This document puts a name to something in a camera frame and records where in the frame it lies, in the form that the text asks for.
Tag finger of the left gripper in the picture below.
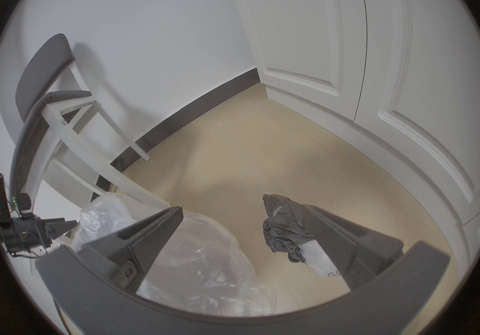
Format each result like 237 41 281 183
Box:
44 218 81 241

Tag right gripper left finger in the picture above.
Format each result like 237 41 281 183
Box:
77 205 184 294

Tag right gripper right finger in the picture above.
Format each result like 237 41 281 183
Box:
301 204 405 292

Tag black plastic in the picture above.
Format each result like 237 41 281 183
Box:
262 194 319 265

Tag clear plastic bag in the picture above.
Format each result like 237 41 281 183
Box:
71 193 274 317

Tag white trash bin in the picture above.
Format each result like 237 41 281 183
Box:
73 195 271 317

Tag clear printed wrapper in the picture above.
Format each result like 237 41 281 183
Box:
302 240 348 280

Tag grey and white chair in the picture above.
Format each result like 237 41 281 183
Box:
11 33 181 214

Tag white wardrobe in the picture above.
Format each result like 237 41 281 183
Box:
225 0 480 229

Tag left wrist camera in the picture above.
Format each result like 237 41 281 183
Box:
14 193 32 215

